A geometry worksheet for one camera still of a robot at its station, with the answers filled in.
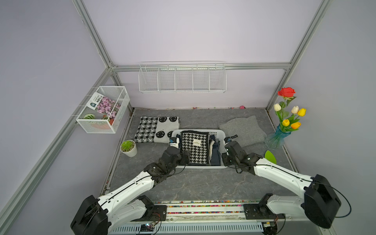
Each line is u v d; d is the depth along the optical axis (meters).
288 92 0.77
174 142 0.71
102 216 0.40
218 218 0.73
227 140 0.77
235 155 0.64
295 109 0.79
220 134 0.94
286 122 0.73
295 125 0.71
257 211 0.74
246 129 1.04
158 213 0.72
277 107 0.83
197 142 0.91
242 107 1.24
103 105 0.75
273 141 0.93
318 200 0.41
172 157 0.60
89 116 0.71
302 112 0.78
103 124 0.72
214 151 0.91
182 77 1.00
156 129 1.03
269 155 0.94
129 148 0.89
